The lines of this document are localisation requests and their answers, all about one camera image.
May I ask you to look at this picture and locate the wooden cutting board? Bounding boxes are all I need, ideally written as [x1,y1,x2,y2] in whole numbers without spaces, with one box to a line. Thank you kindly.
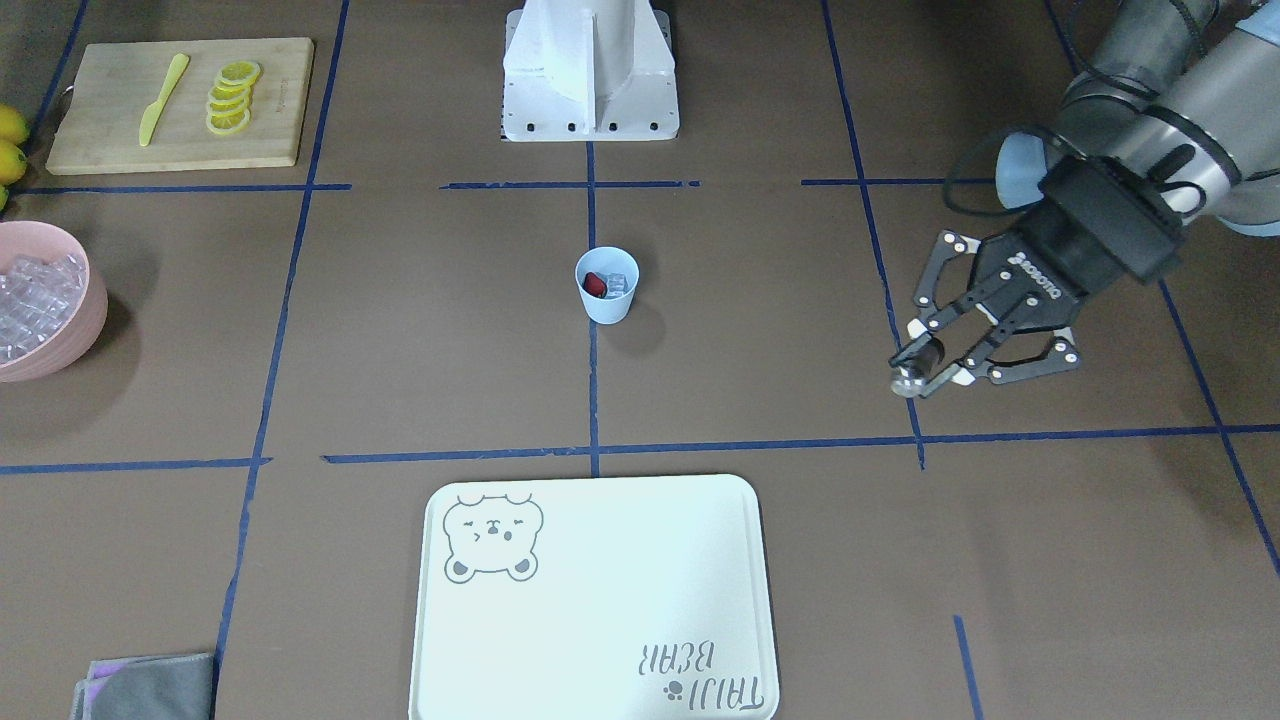
[45,37,314,176]

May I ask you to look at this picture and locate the clear ice cube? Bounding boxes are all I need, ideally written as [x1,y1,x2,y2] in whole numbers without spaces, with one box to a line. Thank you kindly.
[604,273,631,300]

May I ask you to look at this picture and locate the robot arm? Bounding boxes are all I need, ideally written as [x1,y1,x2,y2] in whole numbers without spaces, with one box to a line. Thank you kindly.
[890,1,1279,398]

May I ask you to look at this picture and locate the white bear serving tray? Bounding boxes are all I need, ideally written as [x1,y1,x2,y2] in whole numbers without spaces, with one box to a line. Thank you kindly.
[407,474,781,719]

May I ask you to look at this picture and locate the yellow plastic knife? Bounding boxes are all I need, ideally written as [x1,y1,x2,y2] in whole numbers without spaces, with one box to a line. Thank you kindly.
[137,53,189,149]

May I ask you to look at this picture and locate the grey folded cloth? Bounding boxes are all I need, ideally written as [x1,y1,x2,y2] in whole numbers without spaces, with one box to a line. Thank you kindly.
[68,652,216,719]

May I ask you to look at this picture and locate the whole lemon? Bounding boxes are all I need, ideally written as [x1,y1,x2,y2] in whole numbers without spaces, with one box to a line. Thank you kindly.
[0,102,29,146]
[0,138,28,187]

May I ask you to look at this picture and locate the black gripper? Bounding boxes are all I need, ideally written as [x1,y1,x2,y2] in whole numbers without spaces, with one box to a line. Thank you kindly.
[899,158,1187,398]

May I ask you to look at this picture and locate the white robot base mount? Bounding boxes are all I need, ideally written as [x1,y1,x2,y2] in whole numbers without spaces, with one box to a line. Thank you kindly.
[500,1,681,143]

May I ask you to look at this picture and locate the lemon slices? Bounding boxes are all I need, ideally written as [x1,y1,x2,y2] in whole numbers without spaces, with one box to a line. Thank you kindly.
[205,59,262,136]

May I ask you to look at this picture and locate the light blue plastic cup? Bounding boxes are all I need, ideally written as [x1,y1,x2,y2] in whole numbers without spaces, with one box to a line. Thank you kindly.
[573,246,641,325]

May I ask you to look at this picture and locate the pink bowl of ice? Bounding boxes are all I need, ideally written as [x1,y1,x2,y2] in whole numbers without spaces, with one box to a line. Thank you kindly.
[1,222,108,383]

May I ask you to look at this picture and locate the steel muddler rod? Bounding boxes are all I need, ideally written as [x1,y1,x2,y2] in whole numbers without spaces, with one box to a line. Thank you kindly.
[888,334,945,398]

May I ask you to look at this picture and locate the red strawberry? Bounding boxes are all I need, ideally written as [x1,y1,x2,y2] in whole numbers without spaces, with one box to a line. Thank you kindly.
[581,272,609,299]

